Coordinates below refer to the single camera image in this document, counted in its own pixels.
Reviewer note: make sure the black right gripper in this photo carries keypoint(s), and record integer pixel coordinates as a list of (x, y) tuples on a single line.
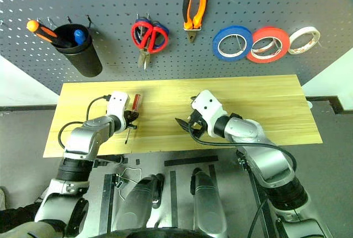
[(197, 125)]

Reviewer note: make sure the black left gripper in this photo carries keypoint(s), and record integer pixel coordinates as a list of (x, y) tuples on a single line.
[(128, 121)]

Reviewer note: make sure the blue tape roll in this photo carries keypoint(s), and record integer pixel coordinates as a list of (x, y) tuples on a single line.
[(216, 42)]

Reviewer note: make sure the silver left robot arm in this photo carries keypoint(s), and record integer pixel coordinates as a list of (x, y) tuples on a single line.
[(82, 138)]

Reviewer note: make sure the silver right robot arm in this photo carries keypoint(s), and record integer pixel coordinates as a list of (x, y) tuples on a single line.
[(248, 130)]

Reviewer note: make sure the black tape strip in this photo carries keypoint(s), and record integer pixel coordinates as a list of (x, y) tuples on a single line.
[(190, 161)]

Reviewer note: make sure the red tape roll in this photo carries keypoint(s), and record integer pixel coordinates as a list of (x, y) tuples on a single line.
[(284, 39)]

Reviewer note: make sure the white tape roll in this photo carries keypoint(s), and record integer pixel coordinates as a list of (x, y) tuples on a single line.
[(303, 29)]

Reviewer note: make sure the black tool cup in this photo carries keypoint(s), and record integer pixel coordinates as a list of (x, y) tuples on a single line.
[(84, 61)]

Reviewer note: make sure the dark grey rounded shell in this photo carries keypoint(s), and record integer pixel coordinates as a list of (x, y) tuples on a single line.
[(135, 205), (208, 205)]

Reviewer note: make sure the metal peg hook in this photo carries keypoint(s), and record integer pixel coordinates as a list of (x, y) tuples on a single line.
[(275, 45), (320, 44), (240, 42)]

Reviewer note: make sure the black peg hook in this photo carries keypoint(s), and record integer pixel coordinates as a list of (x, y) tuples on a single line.
[(69, 19), (90, 21)]

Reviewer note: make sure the orange black pliers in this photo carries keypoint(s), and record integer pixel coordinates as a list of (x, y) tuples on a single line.
[(202, 4)]

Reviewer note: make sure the black cloth bundle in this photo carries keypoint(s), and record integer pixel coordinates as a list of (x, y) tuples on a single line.
[(16, 217)]

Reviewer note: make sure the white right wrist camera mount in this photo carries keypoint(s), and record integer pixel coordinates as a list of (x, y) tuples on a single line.
[(209, 108)]

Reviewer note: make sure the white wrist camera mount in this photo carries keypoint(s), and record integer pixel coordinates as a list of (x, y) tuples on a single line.
[(209, 108), (118, 103)]

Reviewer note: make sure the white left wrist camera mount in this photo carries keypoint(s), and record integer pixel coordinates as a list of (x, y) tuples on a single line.
[(118, 103)]

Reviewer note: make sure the white pliers holder bracket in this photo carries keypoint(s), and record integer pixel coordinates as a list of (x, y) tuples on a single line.
[(197, 29)]

